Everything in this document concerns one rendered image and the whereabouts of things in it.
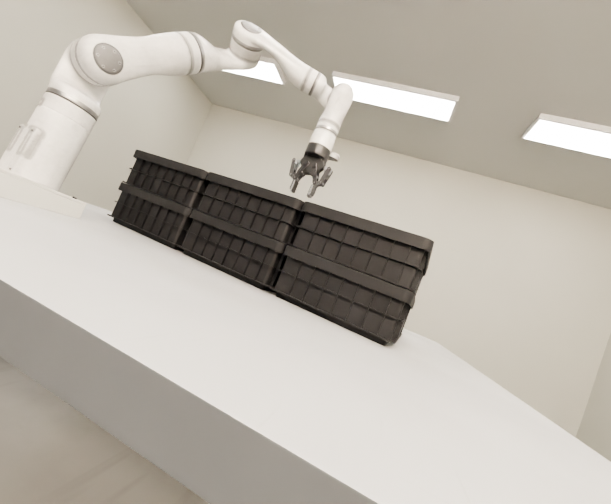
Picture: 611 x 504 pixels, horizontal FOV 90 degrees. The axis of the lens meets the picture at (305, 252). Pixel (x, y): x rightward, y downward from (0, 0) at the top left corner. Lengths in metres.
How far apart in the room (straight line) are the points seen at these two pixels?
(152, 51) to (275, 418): 0.81
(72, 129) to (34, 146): 0.07
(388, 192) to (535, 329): 2.36
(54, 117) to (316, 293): 0.62
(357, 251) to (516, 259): 3.88
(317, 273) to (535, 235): 4.07
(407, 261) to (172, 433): 0.55
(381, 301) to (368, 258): 0.09
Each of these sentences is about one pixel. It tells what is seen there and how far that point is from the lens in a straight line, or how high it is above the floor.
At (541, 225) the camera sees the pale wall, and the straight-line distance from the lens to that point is 4.66.
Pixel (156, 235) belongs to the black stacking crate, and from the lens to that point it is 0.94.
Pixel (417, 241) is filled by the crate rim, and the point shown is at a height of 0.92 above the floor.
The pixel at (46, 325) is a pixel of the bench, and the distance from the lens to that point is 0.24.
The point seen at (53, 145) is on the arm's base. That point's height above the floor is 0.82.
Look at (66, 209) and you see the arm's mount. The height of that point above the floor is 0.71.
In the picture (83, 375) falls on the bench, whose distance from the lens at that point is 0.22.
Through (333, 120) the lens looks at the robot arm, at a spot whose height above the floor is 1.23.
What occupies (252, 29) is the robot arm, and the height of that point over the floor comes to 1.35.
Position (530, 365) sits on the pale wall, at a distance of 4.51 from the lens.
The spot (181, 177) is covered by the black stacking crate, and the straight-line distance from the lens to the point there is 0.96.
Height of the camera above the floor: 0.78
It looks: 4 degrees up
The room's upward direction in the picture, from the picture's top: 22 degrees clockwise
